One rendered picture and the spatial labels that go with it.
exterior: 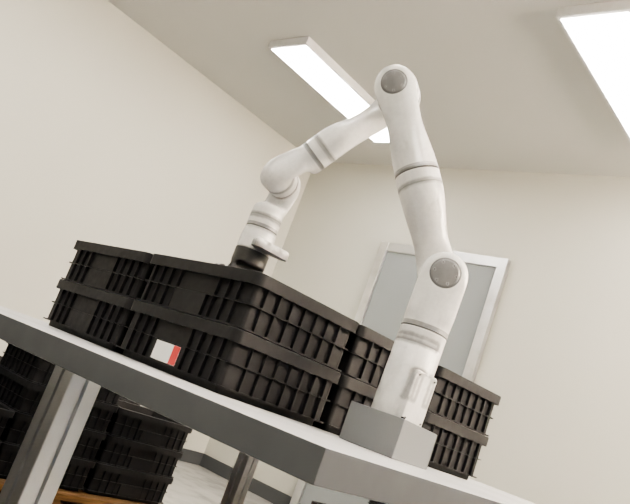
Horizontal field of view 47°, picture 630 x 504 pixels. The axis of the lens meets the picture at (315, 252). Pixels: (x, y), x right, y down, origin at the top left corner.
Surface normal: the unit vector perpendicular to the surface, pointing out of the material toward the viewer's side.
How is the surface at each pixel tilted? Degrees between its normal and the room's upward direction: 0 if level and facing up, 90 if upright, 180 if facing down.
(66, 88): 90
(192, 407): 90
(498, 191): 90
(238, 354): 90
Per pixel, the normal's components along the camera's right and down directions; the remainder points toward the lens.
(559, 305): -0.60, -0.38
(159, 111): 0.72, 0.12
